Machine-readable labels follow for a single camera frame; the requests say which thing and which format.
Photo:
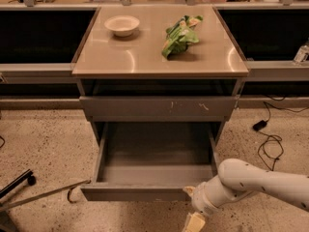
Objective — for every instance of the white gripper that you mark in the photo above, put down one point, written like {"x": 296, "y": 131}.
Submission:
{"x": 201, "y": 199}

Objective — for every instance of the grey drawer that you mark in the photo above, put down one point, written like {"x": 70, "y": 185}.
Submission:
{"x": 151, "y": 161}
{"x": 158, "y": 109}

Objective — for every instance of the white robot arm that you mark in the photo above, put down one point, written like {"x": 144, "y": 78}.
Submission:
{"x": 237, "y": 179}

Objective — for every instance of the grey drawer cabinet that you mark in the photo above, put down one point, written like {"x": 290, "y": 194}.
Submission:
{"x": 133, "y": 66}

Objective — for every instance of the black chair leg caster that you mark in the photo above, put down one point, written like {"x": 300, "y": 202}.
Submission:
{"x": 26, "y": 176}

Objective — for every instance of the green chip bag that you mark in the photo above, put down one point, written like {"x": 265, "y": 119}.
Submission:
{"x": 181, "y": 35}

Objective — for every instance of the clear plastic water bottle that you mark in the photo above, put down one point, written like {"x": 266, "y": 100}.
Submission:
{"x": 302, "y": 53}

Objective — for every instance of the grey metal rod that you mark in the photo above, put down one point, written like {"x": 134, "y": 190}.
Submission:
{"x": 42, "y": 195}

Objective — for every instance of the white ceramic bowl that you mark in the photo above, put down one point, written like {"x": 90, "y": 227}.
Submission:
{"x": 122, "y": 25}

